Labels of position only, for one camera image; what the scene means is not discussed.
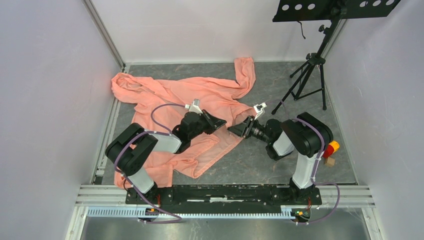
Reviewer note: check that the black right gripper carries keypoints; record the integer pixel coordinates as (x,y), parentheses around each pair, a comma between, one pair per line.
(238,129)

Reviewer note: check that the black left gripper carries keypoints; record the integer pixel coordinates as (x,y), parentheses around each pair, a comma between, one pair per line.
(213,122)

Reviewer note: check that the salmon pink zip jacket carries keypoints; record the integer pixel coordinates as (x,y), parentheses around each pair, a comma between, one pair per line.
(159,107)

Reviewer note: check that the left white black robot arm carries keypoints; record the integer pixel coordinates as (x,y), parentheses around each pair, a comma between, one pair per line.
(131,149)

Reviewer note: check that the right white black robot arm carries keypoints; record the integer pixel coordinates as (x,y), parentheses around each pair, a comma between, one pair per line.
(305,134)

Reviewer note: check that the black tripod stand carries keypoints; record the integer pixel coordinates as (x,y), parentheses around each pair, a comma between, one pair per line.
(313,60)

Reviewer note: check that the yellow red toy block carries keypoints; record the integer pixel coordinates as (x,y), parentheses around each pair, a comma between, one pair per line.
(331,149)

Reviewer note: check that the small wooden cube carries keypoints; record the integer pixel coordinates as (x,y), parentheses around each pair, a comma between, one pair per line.
(329,162)

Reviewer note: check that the black perforated stand tray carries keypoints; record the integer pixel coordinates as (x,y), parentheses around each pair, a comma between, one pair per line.
(318,10)

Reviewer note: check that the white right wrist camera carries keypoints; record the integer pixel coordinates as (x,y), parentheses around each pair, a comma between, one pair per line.
(259,110)

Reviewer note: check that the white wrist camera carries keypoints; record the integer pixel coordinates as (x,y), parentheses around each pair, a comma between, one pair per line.
(194,106)
(259,110)

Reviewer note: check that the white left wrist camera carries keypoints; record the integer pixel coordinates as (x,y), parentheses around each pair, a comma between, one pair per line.
(194,106)

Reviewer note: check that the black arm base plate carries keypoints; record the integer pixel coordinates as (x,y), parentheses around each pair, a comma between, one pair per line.
(232,199)

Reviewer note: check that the slotted white cable duct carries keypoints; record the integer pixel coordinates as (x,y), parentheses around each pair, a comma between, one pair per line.
(143,212)

